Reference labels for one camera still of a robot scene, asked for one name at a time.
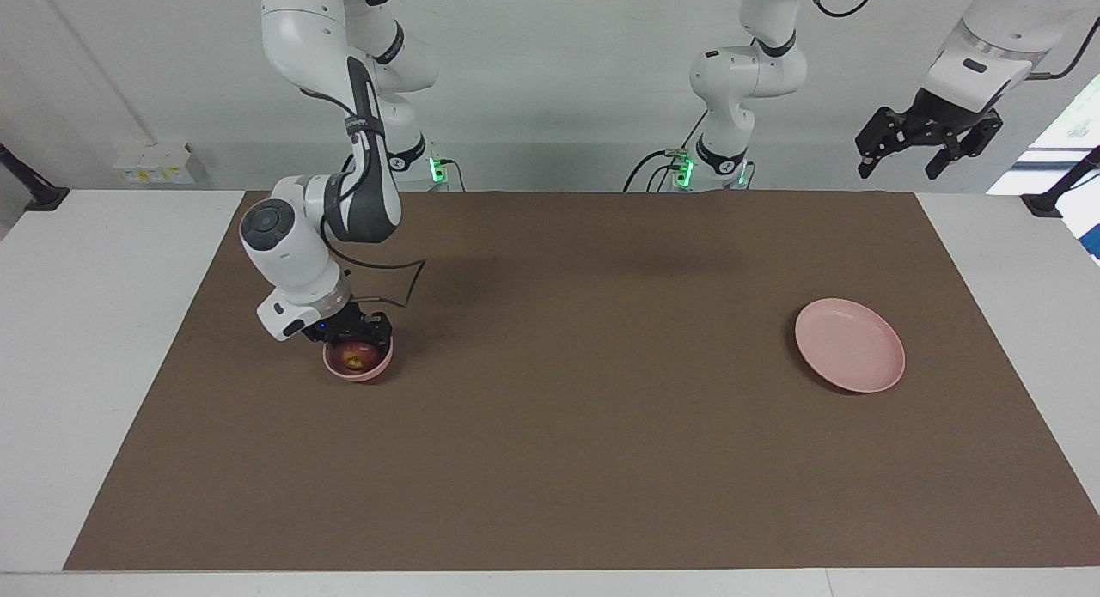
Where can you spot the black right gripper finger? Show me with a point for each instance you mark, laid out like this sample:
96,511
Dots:
380,331

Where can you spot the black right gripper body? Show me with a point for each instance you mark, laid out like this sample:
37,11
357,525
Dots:
331,326

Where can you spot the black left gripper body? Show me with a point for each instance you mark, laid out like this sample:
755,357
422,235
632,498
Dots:
941,112

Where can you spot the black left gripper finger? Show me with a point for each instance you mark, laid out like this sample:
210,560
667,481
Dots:
967,146
881,133

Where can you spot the dark red apple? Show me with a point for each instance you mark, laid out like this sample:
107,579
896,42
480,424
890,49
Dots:
359,356

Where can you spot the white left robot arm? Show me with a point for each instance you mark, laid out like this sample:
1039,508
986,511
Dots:
739,73

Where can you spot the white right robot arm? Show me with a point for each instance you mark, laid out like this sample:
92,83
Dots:
301,21

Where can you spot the pink bowl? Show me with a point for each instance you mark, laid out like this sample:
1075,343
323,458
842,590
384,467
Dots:
357,374

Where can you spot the pink plate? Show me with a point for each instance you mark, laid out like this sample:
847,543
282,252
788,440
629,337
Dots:
851,348

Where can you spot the blue object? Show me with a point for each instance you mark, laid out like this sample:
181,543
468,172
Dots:
1094,240

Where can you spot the brown table mat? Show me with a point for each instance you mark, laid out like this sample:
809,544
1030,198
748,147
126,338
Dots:
567,442

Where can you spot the black clamp mount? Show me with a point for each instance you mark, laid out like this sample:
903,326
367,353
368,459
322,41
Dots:
43,199
1044,204

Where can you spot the white wall power strip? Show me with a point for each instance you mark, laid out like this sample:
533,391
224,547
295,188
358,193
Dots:
155,166

